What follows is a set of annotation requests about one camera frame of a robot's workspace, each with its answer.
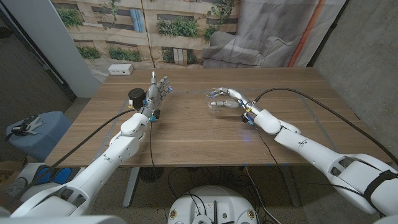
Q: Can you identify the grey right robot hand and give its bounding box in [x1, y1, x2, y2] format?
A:
[210, 86, 262, 121]

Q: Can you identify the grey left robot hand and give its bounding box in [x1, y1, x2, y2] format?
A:
[140, 70, 174, 118]

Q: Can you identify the clear glass beaker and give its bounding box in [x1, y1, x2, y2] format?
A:
[205, 88, 225, 118]

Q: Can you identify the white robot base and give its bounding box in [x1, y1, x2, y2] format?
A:
[167, 185, 258, 224]

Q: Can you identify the grey and black hand tool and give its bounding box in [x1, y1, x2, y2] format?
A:
[11, 114, 46, 137]

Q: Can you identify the small black right wrist box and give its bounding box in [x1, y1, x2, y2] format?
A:
[241, 112, 255, 125]

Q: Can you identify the black cylinder wrist module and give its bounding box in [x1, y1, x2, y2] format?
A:
[128, 88, 147, 110]

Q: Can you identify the white power strip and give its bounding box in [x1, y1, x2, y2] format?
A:
[108, 63, 134, 76]

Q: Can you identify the printed fabric backdrop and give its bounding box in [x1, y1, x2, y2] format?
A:
[51, 0, 348, 83]

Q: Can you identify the black round floor disc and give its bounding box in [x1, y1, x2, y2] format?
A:
[139, 167, 165, 183]

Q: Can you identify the white table leg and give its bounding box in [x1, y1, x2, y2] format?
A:
[279, 165, 302, 208]
[123, 167, 141, 208]

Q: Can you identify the white pillar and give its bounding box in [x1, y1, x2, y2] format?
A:
[1, 0, 102, 98]

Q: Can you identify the black backdrop stand pole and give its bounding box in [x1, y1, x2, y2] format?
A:
[307, 0, 351, 68]

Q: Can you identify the white tray with blue pads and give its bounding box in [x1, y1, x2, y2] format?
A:
[18, 163, 85, 203]

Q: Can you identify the blue padded stool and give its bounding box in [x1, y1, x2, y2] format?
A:
[6, 111, 73, 162]

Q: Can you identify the brown cardboard box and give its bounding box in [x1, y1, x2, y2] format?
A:
[0, 157, 29, 184]

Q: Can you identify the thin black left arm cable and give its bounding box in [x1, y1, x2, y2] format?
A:
[149, 120, 156, 170]

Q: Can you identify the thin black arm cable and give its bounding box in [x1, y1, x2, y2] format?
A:
[252, 123, 366, 197]
[149, 120, 156, 170]

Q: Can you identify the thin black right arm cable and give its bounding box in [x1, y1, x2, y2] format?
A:
[252, 123, 366, 197]

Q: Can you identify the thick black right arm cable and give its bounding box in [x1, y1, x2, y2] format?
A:
[252, 87, 398, 165]

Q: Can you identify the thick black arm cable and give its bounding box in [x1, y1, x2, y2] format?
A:
[4, 108, 135, 208]
[252, 87, 398, 165]

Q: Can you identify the grey floor cable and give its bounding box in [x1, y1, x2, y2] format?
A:
[244, 166, 276, 224]

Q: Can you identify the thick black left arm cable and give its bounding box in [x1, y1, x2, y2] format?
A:
[4, 108, 135, 208]

